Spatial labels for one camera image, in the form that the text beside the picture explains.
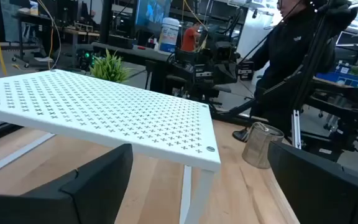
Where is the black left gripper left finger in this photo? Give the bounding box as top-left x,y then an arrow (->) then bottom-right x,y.
0,143 -> 134,224

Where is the artificial green plant white pot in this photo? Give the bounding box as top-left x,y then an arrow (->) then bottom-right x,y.
88,48 -> 133,84

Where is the grey desk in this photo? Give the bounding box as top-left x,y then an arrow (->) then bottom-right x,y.
91,41 -> 183,94

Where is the person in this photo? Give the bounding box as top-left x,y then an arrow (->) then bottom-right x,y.
249,0 -> 358,139
180,23 -> 201,53

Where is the white perforated metal shelf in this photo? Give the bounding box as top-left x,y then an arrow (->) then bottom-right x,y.
0,68 -> 222,224

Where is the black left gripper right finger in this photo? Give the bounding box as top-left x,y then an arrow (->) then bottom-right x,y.
267,141 -> 358,224

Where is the silver tin can candle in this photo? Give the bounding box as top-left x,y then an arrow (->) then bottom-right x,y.
241,121 -> 285,170

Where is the black rolling table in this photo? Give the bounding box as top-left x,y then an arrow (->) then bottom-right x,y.
11,9 -> 58,69

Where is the blue storage bin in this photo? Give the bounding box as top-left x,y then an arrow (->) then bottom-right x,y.
316,72 -> 358,87

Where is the thin yellow hanging cable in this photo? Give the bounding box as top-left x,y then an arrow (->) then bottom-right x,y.
37,0 -> 62,71

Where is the white wipes tub blue label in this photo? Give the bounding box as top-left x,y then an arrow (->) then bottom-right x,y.
159,17 -> 180,53

